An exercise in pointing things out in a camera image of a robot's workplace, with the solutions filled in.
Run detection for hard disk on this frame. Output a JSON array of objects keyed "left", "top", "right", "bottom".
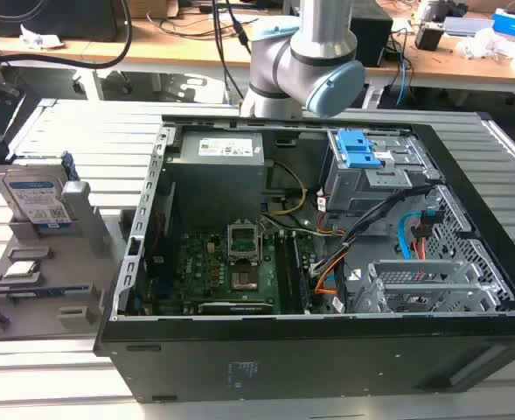
[{"left": 0, "top": 150, "right": 81, "bottom": 231}]

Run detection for grey metal disk bay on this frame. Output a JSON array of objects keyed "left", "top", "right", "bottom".
[{"left": 324, "top": 128, "right": 440, "bottom": 214}]

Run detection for crumpled white paper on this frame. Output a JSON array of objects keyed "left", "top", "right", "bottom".
[{"left": 19, "top": 24, "right": 65, "bottom": 50}]

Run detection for black monitor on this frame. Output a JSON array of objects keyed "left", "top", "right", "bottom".
[{"left": 0, "top": 0, "right": 123, "bottom": 43}]

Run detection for silver CPU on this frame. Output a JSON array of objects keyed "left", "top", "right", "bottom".
[{"left": 2, "top": 261, "right": 38, "bottom": 282}]

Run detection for grey parts rack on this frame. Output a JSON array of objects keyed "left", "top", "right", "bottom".
[{"left": 0, "top": 180, "right": 128, "bottom": 343}]

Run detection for wooden desk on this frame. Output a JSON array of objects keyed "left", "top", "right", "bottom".
[{"left": 0, "top": 0, "right": 515, "bottom": 95}]

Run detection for grey power supply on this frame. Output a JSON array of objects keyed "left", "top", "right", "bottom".
[{"left": 163, "top": 130, "right": 269, "bottom": 224}]

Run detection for green motherboard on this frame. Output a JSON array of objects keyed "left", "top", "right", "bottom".
[{"left": 147, "top": 218, "right": 315, "bottom": 316}]

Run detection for metal socket cover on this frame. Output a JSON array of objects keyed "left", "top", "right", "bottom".
[{"left": 226, "top": 217, "right": 263, "bottom": 267}]

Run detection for CPU socket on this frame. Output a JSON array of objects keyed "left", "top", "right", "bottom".
[{"left": 229, "top": 227, "right": 259, "bottom": 259}]

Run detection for brown chipset heat sink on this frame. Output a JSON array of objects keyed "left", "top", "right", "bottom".
[{"left": 230, "top": 270, "right": 260, "bottom": 293}]

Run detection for black graphics card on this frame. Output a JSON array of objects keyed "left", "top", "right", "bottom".
[{"left": 197, "top": 298, "right": 281, "bottom": 315}]

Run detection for black RAM slot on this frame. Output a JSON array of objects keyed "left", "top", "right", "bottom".
[
  {"left": 277, "top": 233, "right": 296, "bottom": 314},
  {"left": 289, "top": 234, "right": 311, "bottom": 312}
]

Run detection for blue plastic drive carrier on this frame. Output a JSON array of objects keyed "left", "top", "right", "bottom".
[{"left": 337, "top": 129, "right": 384, "bottom": 171}]

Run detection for black PC case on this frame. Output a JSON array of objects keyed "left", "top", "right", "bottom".
[{"left": 93, "top": 111, "right": 515, "bottom": 403}]

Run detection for black box on desk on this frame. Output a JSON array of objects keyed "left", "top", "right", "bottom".
[{"left": 351, "top": 7, "right": 394, "bottom": 68}]

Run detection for small black box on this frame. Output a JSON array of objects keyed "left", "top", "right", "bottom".
[{"left": 414, "top": 24, "right": 445, "bottom": 51}]

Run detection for grey metal drive cage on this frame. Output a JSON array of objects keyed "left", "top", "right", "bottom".
[{"left": 351, "top": 259, "right": 515, "bottom": 315}]

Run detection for flat grey box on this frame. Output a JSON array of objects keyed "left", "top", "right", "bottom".
[{"left": 442, "top": 16, "right": 495, "bottom": 39}]

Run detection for white plastic bags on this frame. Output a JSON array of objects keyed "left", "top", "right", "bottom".
[{"left": 455, "top": 27, "right": 515, "bottom": 61}]

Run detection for thick black cable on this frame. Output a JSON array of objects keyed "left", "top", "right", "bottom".
[{"left": 0, "top": 0, "right": 134, "bottom": 71}]

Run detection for yellow wire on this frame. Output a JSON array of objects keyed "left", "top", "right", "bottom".
[{"left": 261, "top": 160, "right": 310, "bottom": 217}]

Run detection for orange wire bundle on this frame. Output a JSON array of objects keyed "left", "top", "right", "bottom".
[{"left": 314, "top": 253, "right": 346, "bottom": 295}]

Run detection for black cable bundle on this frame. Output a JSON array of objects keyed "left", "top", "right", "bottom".
[{"left": 308, "top": 185, "right": 434, "bottom": 277}]

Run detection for hanging blue cable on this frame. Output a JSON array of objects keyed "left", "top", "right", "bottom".
[{"left": 394, "top": 54, "right": 412, "bottom": 108}]

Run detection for blue flat wire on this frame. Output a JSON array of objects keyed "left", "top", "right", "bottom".
[{"left": 395, "top": 211, "right": 421, "bottom": 260}]

